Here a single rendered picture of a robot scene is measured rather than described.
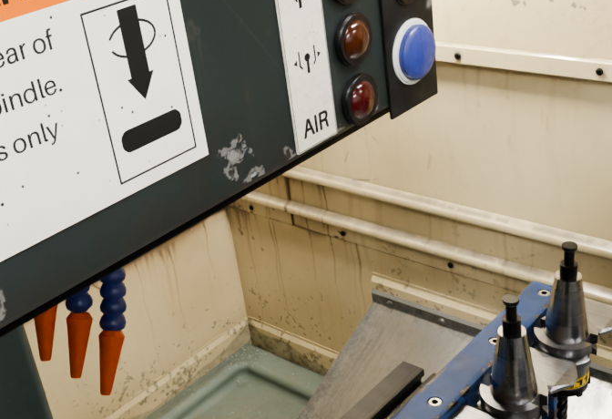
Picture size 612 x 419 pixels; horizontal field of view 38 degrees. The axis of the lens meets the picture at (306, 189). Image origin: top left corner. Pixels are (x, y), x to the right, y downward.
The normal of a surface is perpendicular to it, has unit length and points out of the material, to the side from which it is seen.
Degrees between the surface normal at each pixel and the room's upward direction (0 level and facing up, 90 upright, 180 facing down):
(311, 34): 90
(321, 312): 90
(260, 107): 90
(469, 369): 0
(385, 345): 24
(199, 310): 90
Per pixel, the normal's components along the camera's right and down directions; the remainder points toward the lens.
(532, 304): -0.13, -0.90
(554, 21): -0.65, 0.40
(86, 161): 0.75, 0.19
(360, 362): -0.38, -0.65
